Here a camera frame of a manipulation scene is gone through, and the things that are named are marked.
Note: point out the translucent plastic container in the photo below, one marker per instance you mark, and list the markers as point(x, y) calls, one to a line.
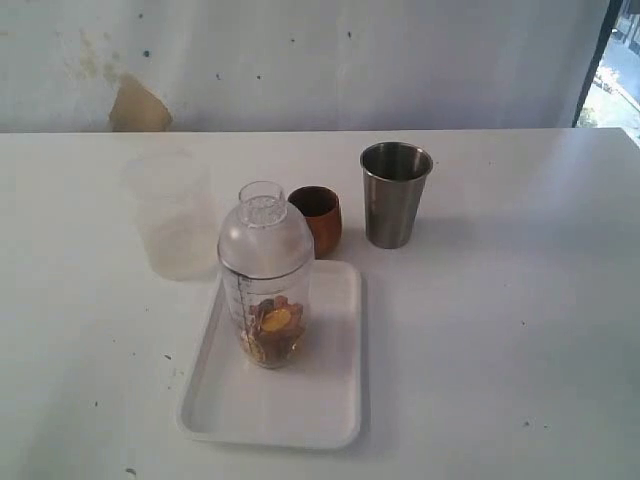
point(174, 213)

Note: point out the clear plastic shaker cup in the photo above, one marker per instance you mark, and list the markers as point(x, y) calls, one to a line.
point(242, 291)

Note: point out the dark window frame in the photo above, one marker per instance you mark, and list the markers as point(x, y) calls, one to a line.
point(608, 23)

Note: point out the white plastic tray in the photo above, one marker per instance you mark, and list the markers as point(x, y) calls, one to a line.
point(312, 403)

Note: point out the stainless steel cup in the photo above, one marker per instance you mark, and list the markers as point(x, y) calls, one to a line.
point(394, 176)

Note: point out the clear plastic dome lid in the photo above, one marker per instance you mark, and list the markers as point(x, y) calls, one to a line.
point(264, 236)

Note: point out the brown wooden cup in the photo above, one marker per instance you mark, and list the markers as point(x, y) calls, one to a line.
point(320, 207)

